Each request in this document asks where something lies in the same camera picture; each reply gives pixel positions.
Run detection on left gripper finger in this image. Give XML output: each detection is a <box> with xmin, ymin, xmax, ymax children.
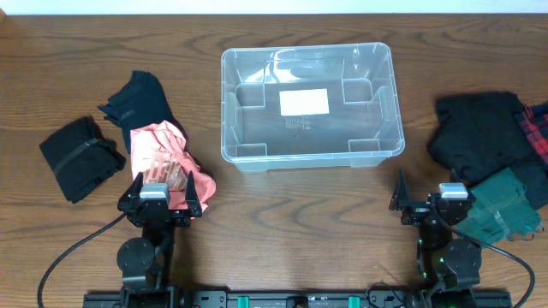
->
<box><xmin>128</xmin><ymin>172</ymin><xmax>144</xmax><ymax>198</ymax></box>
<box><xmin>185</xmin><ymin>171</ymin><xmax>199</xmax><ymax>205</ymax></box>

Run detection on pink printed shirt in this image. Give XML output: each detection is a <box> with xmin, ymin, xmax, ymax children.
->
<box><xmin>130</xmin><ymin>121</ymin><xmax>217</xmax><ymax>210</ymax></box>

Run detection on dark green garment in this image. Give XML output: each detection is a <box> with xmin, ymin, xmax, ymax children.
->
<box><xmin>455</xmin><ymin>168</ymin><xmax>544</xmax><ymax>245</ymax></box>

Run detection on large black garment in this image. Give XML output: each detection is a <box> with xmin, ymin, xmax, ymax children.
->
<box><xmin>427</xmin><ymin>92</ymin><xmax>547</xmax><ymax>209</ymax></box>

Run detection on black garment with strap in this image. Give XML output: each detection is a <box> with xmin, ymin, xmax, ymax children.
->
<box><xmin>39</xmin><ymin>116</ymin><xmax>126</xmax><ymax>204</ymax></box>

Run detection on dark navy garment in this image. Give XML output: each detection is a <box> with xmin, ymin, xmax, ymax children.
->
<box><xmin>98</xmin><ymin>70</ymin><xmax>183</xmax><ymax>154</ymax></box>

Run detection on red plaid flannel shirt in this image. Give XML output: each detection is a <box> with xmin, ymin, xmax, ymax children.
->
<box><xmin>514</xmin><ymin>103</ymin><xmax>548</xmax><ymax>169</ymax></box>

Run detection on clear plastic storage bin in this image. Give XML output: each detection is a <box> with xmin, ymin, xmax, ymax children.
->
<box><xmin>221</xmin><ymin>42</ymin><xmax>406</xmax><ymax>172</ymax></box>

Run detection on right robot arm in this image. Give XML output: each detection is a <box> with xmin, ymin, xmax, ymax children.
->
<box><xmin>389</xmin><ymin>170</ymin><xmax>482</xmax><ymax>307</ymax></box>

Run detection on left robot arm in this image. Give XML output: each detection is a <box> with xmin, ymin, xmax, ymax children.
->
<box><xmin>116</xmin><ymin>173</ymin><xmax>203</xmax><ymax>308</ymax></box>

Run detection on white label in bin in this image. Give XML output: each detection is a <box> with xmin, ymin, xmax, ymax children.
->
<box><xmin>279</xmin><ymin>89</ymin><xmax>330</xmax><ymax>116</ymax></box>

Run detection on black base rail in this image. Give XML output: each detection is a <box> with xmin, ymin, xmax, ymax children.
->
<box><xmin>82</xmin><ymin>289</ymin><xmax>512</xmax><ymax>308</ymax></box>

